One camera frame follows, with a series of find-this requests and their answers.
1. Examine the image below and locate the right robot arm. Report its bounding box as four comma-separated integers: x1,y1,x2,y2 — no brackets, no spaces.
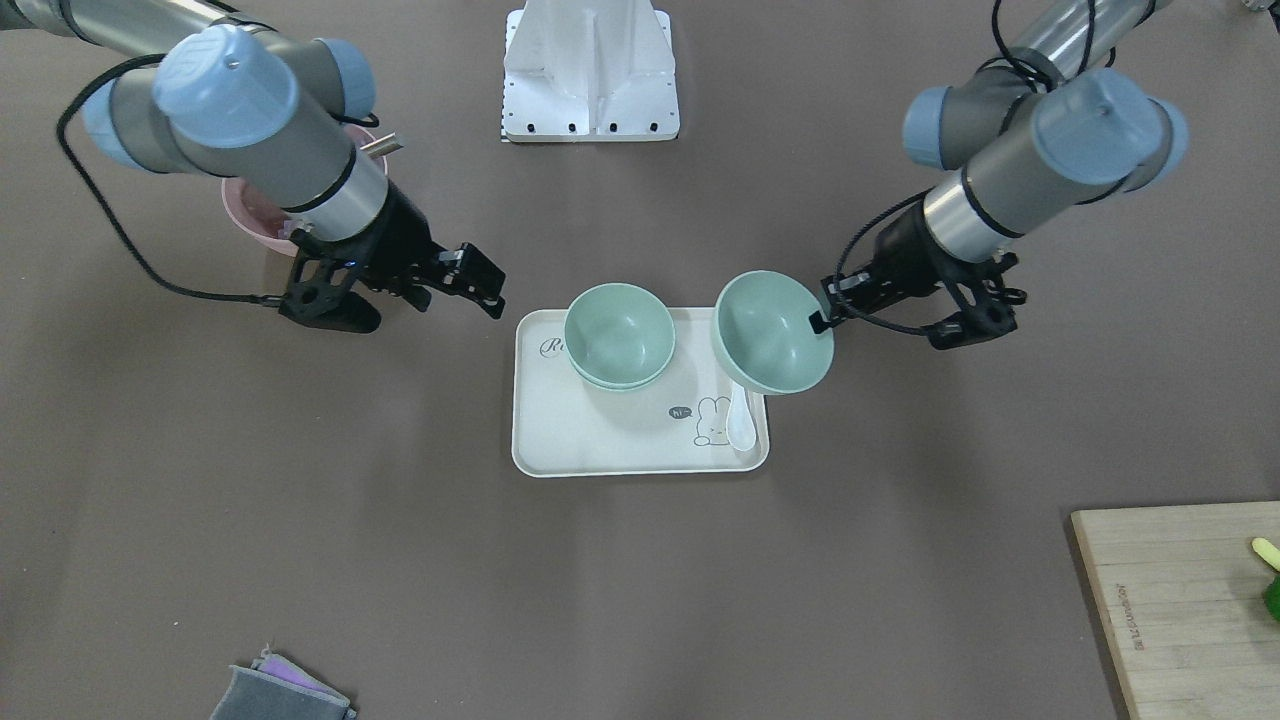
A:
3,1,506,333

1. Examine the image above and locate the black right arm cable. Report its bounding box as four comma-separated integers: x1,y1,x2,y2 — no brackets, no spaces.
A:
55,53,301,306

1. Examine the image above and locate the metal ice scoop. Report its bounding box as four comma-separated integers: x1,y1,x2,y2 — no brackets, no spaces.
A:
361,132,404,159

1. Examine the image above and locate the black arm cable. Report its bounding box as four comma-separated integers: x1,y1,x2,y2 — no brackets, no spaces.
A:
832,0,1161,336
55,53,301,306

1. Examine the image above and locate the white ceramic spoon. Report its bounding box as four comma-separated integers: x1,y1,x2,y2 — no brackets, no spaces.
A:
726,380,758,452

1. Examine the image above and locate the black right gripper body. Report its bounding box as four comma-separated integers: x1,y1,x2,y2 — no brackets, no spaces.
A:
278,184,460,334

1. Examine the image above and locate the yellow plastic knife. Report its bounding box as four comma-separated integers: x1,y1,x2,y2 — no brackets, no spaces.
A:
1251,537,1280,573

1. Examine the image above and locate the green lime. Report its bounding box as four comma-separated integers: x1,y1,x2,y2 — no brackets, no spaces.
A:
1262,574,1280,623

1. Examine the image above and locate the cream rectangular serving tray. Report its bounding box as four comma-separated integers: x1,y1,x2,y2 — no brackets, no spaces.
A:
511,307,771,478

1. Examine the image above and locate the purple cloth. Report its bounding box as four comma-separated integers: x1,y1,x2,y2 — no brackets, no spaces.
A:
250,647,343,697

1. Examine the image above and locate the green bowl on tray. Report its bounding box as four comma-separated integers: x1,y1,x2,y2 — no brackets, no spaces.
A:
568,348,676,392

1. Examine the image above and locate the green bowl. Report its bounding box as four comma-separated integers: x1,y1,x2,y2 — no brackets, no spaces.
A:
563,283,677,355
568,348,676,392
710,270,835,396

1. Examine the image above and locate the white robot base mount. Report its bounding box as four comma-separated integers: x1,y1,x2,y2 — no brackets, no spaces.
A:
500,1,681,143

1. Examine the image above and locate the wooden cutting board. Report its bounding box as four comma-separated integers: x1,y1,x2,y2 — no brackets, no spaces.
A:
1070,501,1279,719

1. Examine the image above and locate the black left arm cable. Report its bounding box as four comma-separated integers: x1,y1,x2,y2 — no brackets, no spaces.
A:
832,0,1161,336

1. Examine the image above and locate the grey folded cloth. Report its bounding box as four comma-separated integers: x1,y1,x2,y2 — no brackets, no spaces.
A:
210,667,358,719

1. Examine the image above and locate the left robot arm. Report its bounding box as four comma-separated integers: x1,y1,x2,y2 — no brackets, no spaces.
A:
810,1,1189,350

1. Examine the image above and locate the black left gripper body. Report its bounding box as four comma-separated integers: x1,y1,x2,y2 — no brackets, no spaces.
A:
822,205,1027,350

